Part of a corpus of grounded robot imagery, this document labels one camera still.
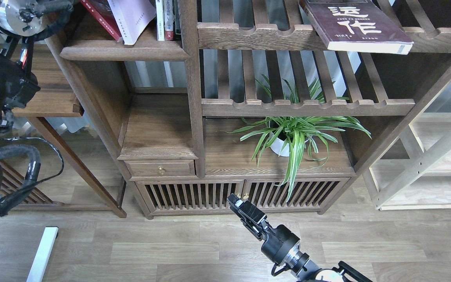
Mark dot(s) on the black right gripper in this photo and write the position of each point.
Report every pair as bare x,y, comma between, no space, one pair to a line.
252,218

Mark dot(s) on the pale lavender paperback book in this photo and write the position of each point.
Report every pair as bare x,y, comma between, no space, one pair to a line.
132,16

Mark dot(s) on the red paperback book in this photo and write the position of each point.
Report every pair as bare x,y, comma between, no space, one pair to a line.
102,12

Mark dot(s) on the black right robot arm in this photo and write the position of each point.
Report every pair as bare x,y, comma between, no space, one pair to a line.
281,246

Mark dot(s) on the light wooden shelf unit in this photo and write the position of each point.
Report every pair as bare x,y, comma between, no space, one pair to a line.
423,180

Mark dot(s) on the white plant pot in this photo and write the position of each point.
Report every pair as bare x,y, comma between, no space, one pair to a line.
278,146

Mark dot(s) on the brass drawer knob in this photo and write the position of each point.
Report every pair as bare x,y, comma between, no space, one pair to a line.
161,170

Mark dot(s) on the green spider plant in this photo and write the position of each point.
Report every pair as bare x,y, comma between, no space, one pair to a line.
298,134

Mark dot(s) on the dark wooden bookshelf cabinet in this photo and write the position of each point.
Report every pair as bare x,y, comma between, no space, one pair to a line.
173,103

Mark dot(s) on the dark upright book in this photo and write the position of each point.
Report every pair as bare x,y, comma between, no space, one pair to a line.
177,24

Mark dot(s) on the dark slatted wooden rack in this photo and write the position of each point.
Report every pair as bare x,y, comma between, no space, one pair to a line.
15,190

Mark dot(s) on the red white upright book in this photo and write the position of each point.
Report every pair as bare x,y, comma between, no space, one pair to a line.
168,20

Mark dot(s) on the dark wooden side table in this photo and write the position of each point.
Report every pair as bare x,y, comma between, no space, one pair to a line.
57,99

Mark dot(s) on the white metal stand leg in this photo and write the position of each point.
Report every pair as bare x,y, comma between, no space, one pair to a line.
43,253

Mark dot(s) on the dark maroon large book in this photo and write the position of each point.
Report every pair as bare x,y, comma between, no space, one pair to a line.
355,25

